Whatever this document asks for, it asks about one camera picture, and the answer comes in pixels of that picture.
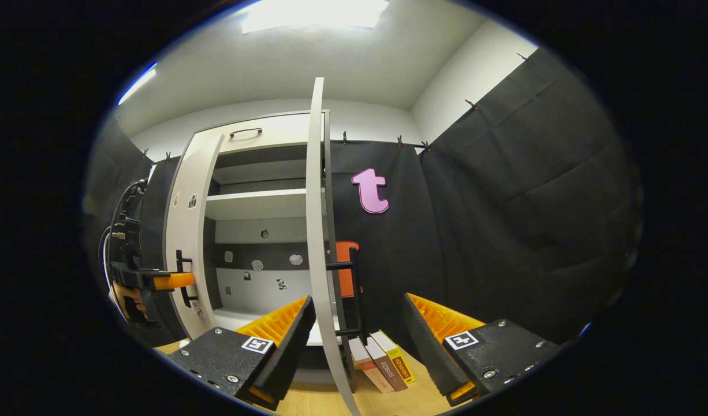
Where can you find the brown book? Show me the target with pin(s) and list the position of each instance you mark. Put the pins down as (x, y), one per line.
(388, 367)

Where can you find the beige cabinet drawer front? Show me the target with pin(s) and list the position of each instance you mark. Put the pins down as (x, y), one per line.
(273, 130)

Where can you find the narrow ceiling light strip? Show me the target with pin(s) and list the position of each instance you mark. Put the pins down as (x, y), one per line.
(135, 85)

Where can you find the yellow book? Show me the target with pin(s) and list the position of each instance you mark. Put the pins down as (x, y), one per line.
(400, 361)

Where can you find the long ceiling light panel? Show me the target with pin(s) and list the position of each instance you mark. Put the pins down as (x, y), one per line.
(313, 14)

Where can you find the beige shoe cabinet door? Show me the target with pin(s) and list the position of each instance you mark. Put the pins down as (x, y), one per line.
(186, 231)
(316, 231)

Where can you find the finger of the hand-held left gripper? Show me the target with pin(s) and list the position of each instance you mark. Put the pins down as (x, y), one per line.
(178, 281)

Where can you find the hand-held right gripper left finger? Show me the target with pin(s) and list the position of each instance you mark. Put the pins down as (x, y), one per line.
(284, 352)

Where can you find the orange plastic object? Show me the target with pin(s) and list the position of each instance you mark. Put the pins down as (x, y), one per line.
(347, 277)

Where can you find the beige double-door shoe cabinet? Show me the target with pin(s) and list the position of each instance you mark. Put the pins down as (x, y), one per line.
(256, 231)

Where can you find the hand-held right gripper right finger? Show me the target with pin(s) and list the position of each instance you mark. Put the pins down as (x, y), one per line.
(429, 346)

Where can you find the black backdrop cloth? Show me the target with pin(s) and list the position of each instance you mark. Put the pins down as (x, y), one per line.
(504, 231)

